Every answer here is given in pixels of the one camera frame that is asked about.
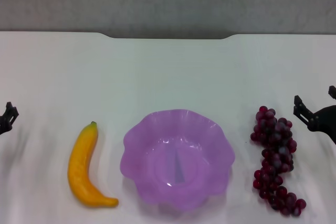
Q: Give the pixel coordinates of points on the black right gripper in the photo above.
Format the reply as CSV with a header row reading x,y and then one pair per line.
x,y
326,121

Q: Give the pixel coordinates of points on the dark red grape bunch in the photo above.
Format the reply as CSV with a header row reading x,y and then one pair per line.
x,y
275,150

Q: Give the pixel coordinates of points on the purple wavy plastic bowl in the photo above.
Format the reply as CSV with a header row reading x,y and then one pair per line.
x,y
157,155

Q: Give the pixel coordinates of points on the yellow banana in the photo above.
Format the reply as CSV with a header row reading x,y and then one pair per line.
x,y
78,161

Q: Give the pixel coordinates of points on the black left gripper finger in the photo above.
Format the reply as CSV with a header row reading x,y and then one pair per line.
x,y
8,120

